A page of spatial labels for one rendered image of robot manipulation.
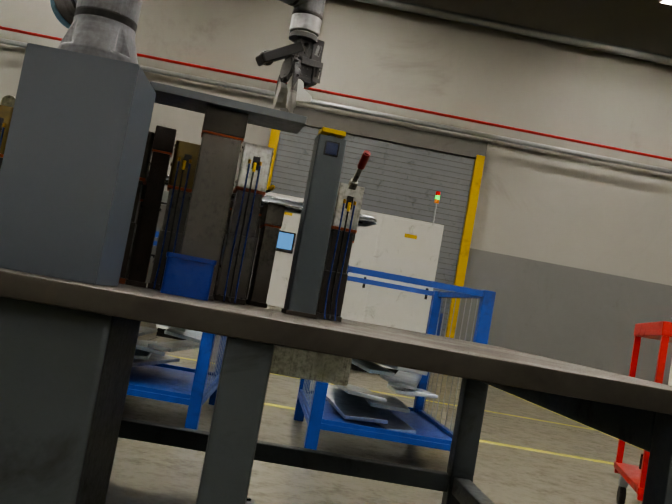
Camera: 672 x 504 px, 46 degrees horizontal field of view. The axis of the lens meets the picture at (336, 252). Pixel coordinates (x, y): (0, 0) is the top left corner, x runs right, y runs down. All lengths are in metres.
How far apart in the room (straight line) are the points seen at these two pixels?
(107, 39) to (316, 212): 0.66
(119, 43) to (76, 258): 0.41
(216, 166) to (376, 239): 8.21
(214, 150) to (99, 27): 0.47
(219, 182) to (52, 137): 0.52
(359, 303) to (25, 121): 8.66
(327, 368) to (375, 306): 7.54
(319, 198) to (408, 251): 8.21
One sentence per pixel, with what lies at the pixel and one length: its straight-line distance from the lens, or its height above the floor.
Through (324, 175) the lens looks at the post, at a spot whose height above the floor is 1.04.
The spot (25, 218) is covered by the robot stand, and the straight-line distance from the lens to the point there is 1.50.
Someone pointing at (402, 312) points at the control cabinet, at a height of 0.82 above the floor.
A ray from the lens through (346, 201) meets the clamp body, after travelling 2.10.
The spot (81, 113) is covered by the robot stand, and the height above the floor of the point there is 0.99.
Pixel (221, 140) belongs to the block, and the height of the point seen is 1.07.
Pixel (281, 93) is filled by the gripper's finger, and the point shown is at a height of 1.23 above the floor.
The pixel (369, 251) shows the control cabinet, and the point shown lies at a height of 1.50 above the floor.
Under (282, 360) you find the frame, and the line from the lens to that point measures 2.50.
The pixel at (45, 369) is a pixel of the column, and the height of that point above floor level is 0.55.
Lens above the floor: 0.74
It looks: 4 degrees up
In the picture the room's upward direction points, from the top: 10 degrees clockwise
